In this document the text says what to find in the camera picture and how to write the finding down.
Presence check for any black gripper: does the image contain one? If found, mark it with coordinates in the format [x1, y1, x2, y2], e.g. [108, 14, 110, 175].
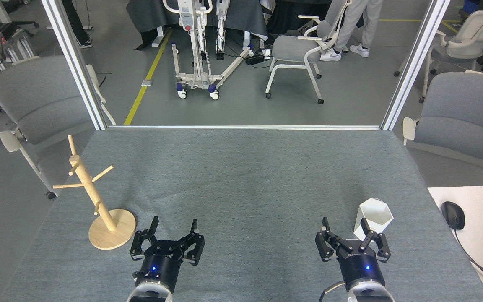
[130, 216, 205, 293]
[315, 217, 391, 290]

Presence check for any white hexagonal cup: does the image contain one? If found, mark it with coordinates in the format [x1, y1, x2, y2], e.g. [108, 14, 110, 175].
[354, 198, 394, 236]

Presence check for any wooden cup rack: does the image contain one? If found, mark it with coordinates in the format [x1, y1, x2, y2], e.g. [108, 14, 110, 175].
[53, 135, 136, 250]

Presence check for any grey felt table mat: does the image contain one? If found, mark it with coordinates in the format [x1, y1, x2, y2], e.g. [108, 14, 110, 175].
[0, 128, 483, 302]

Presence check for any black computer mouse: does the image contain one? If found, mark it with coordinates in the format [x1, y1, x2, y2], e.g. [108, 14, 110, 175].
[441, 201, 465, 230]

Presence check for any white stand on wheels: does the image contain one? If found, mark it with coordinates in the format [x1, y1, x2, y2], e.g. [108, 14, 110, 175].
[163, 0, 255, 100]

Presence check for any person in white shoes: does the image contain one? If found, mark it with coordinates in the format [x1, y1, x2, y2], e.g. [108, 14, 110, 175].
[320, 0, 384, 62]

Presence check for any dark cloth on table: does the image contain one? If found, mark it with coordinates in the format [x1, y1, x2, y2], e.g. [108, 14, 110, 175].
[126, 0, 269, 51]

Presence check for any person in dark shoes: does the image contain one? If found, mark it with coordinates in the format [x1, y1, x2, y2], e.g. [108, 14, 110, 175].
[60, 0, 93, 49]

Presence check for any black equipment cart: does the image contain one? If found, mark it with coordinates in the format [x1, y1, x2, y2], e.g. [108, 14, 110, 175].
[0, 19, 36, 72]

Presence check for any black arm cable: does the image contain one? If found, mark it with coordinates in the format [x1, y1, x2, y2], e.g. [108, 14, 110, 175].
[319, 282, 347, 302]

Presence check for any black mouse cable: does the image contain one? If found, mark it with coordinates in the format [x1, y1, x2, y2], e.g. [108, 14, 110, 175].
[453, 229, 483, 291]

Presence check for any silver table edge rail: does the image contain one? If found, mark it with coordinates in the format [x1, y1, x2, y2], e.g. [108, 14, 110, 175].
[106, 125, 381, 130]

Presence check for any grey chair with white frame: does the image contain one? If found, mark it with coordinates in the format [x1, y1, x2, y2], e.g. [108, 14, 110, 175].
[402, 70, 483, 185]
[0, 56, 116, 200]
[265, 0, 351, 105]
[394, 9, 483, 104]

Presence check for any silver frame post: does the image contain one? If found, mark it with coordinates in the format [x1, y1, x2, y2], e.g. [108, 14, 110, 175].
[381, 0, 451, 131]
[42, 0, 110, 130]

